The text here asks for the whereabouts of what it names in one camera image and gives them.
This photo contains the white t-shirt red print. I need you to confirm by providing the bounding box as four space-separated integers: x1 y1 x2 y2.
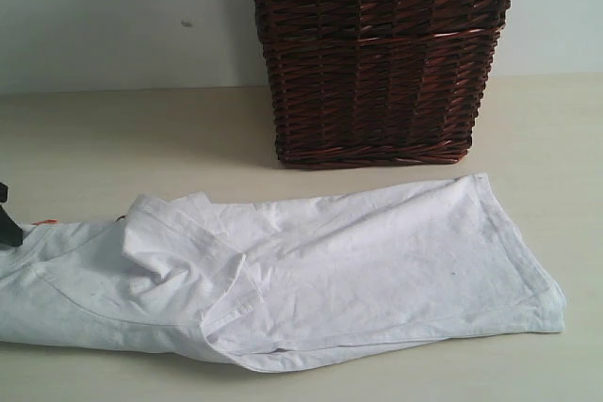
1 174 565 373

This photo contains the dark brown wicker basket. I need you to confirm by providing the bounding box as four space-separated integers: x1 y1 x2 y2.
254 0 511 169

